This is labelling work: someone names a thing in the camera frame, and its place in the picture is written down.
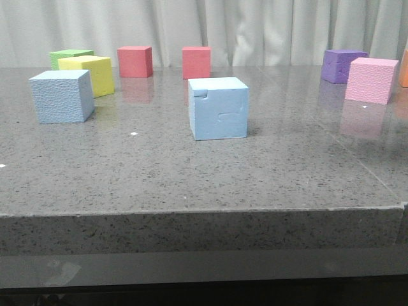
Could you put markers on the light blue foam cube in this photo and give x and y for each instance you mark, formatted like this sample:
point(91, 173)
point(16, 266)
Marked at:
point(218, 108)
point(62, 96)

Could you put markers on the right red foam cube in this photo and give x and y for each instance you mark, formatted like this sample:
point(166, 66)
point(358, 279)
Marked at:
point(196, 62)

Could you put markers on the red foam cube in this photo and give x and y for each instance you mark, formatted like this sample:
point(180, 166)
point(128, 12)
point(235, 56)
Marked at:
point(135, 61)
point(196, 62)

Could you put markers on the left red foam cube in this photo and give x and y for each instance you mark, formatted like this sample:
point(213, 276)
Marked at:
point(135, 61)

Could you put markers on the grey curtain backdrop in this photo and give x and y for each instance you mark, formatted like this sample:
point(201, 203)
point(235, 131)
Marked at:
point(240, 33)

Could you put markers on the yellow foam cube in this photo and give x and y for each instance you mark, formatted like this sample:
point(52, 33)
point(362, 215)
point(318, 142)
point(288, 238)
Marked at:
point(100, 70)

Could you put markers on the purple foam cube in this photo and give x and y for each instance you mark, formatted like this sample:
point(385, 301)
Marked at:
point(336, 64)

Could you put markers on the green foam cube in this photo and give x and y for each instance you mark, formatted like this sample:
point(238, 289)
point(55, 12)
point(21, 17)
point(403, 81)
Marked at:
point(55, 55)

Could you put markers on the pink foam cube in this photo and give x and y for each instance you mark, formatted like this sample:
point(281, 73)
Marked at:
point(371, 80)

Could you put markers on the orange foam cube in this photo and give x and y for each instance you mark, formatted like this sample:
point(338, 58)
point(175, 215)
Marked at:
point(403, 74)

